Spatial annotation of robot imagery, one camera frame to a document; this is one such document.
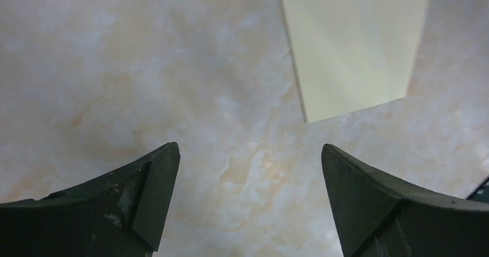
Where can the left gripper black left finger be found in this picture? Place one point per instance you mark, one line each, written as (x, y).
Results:
(120, 213)

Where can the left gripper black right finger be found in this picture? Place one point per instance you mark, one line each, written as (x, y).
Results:
(378, 214)

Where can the pale yellow envelope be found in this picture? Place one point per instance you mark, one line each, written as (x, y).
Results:
(351, 55)

